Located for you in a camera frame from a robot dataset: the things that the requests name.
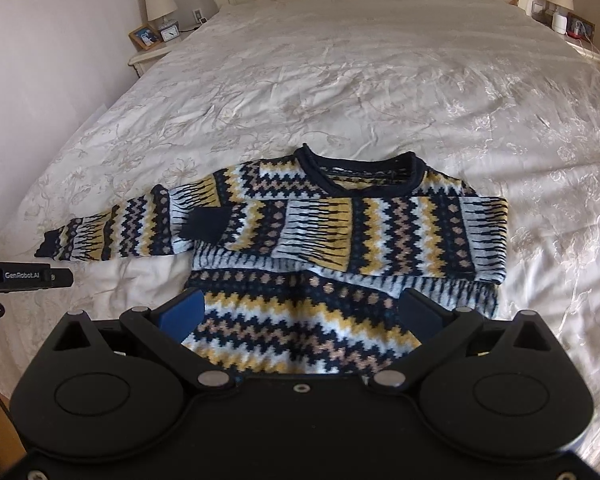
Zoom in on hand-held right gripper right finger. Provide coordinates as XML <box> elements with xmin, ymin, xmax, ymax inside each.
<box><xmin>367</xmin><ymin>287</ymin><xmax>557</xmax><ymax>393</ymax></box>

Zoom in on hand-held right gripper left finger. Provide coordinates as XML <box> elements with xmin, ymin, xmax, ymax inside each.
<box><xmin>52</xmin><ymin>287</ymin><xmax>238</xmax><ymax>392</ymax></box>

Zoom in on wooden picture frame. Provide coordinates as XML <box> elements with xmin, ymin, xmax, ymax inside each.
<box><xmin>128</xmin><ymin>23</ymin><xmax>161</xmax><ymax>52</ymax></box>

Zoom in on white embroidered bedspread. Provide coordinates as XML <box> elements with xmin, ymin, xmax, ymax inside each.
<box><xmin>0</xmin><ymin>0</ymin><xmax>600</xmax><ymax>413</ymax></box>

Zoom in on dark picture frame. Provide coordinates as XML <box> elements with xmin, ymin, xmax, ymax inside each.
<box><xmin>566</xmin><ymin>12</ymin><xmax>596</xmax><ymax>41</ymax></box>

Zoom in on cream nightstand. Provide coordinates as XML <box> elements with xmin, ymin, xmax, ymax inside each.
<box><xmin>128</xmin><ymin>24</ymin><xmax>202</xmax><ymax>79</ymax></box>
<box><xmin>532</xmin><ymin>10</ymin><xmax>600</xmax><ymax>79</ymax></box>

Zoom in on navy yellow patterned knit sweater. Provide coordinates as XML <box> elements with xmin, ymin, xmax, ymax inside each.
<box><xmin>36</xmin><ymin>143</ymin><xmax>510</xmax><ymax>377</ymax></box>

